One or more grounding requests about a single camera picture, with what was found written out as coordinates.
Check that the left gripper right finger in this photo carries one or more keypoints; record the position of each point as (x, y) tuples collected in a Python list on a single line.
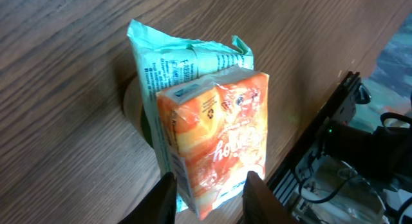
[(260, 206)]

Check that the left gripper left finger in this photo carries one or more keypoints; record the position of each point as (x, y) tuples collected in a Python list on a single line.
[(158, 206)]

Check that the teal wet wipes pack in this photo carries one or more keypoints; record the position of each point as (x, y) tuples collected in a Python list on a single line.
[(164, 61)]

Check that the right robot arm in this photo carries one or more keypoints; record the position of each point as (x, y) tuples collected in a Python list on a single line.
[(382, 155)]

